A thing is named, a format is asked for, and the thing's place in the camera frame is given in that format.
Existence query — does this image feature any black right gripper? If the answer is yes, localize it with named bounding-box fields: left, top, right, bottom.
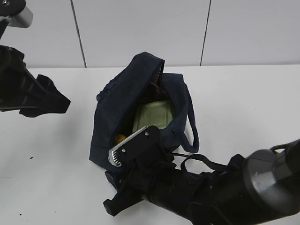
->
left=103, top=150, right=202, bottom=216

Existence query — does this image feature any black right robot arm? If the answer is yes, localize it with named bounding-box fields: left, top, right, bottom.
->
left=104, top=140, right=300, bottom=225

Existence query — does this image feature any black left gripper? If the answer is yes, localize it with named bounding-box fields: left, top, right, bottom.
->
left=0, top=45, right=71, bottom=117

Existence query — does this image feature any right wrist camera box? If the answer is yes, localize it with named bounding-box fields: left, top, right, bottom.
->
left=108, top=126, right=160, bottom=167

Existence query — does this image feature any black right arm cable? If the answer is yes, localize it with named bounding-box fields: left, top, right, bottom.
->
left=164, top=152, right=230, bottom=174

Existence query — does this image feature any dark blue lunch bag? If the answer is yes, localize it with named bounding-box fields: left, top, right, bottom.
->
left=89, top=52, right=199, bottom=171

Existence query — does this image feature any yellow squash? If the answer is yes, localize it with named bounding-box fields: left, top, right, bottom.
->
left=114, top=134, right=127, bottom=145

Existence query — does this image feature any green lid glass container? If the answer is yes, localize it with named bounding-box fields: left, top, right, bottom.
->
left=132, top=100, right=174, bottom=133

